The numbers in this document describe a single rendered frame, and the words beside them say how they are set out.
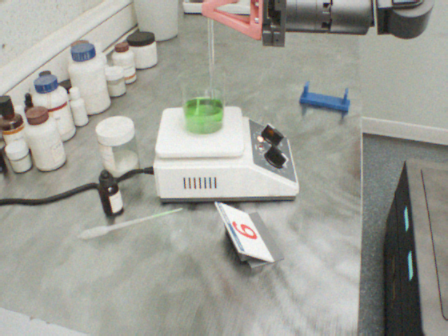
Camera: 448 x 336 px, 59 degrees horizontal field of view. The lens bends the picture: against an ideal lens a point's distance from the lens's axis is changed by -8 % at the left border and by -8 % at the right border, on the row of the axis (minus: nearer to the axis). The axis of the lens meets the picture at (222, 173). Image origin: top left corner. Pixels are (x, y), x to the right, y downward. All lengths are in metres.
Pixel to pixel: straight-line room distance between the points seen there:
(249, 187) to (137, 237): 0.17
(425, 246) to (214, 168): 0.74
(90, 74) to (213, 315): 0.52
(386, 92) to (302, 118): 1.36
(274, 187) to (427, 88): 1.63
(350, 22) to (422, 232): 0.79
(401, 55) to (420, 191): 0.89
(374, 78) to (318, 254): 1.62
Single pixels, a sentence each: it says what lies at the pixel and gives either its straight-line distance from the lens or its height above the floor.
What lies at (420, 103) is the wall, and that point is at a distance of 2.19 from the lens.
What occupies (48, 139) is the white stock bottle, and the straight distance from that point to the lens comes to 0.70.
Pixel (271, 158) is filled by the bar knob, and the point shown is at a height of 0.80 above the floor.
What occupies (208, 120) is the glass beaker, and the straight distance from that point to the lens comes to 0.57.
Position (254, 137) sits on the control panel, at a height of 0.81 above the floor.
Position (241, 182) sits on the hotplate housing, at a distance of 0.59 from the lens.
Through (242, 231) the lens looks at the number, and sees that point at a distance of 0.54.
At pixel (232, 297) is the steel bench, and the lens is 0.51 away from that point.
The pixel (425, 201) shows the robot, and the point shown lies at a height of 0.36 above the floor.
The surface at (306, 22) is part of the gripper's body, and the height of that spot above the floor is 1.00.
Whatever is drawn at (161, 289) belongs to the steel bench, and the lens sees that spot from 0.52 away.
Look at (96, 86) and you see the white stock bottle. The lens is 0.84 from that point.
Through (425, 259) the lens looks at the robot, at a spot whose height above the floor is 0.36.
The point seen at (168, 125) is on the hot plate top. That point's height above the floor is 0.84.
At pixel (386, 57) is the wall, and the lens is 2.07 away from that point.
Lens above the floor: 1.16
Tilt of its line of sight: 38 degrees down
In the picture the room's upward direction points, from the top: 1 degrees counter-clockwise
